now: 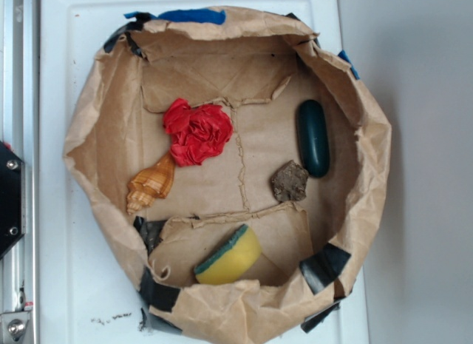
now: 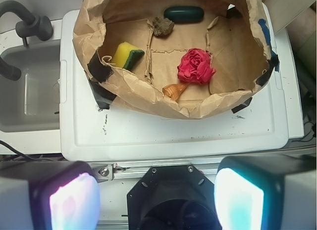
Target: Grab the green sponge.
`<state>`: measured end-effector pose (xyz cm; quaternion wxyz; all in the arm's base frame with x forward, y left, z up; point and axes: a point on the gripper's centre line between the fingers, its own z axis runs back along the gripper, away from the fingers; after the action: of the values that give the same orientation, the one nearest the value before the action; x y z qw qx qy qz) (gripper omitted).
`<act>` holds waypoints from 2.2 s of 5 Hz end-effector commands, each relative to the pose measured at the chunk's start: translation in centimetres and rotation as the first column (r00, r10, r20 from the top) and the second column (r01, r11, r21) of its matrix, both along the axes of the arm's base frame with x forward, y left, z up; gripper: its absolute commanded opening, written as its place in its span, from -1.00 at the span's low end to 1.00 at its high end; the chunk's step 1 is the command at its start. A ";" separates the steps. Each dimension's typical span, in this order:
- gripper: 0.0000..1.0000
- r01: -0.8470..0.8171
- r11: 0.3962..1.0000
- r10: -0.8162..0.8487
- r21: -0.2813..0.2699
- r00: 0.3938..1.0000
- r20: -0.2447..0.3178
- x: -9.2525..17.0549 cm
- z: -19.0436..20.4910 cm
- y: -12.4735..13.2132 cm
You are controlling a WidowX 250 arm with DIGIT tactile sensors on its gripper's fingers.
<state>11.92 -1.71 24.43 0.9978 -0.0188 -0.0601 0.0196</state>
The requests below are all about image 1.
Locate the aluminium frame rail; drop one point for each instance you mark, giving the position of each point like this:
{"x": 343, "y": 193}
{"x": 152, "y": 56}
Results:
{"x": 20, "y": 28}

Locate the brown paper bag basket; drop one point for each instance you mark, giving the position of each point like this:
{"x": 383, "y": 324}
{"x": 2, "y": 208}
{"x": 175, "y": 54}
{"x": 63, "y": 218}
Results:
{"x": 259, "y": 67}

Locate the yellow sponge with green scourer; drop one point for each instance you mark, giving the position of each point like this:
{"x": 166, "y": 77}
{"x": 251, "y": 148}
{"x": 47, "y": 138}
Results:
{"x": 231, "y": 260}

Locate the orange spiral seashell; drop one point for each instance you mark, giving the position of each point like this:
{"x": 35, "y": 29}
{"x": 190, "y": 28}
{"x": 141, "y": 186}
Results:
{"x": 150, "y": 184}

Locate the dark green oval soap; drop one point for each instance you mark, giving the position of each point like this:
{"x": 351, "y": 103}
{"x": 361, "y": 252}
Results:
{"x": 313, "y": 138}

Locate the red crumpled paper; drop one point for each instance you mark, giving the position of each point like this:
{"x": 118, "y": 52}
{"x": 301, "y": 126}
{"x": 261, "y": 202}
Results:
{"x": 196, "y": 133}

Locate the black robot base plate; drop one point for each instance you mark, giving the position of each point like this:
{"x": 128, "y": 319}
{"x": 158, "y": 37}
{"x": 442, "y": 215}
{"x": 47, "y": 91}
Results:
{"x": 12, "y": 199}

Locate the brown rough rock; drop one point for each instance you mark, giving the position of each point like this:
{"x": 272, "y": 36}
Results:
{"x": 289, "y": 182}

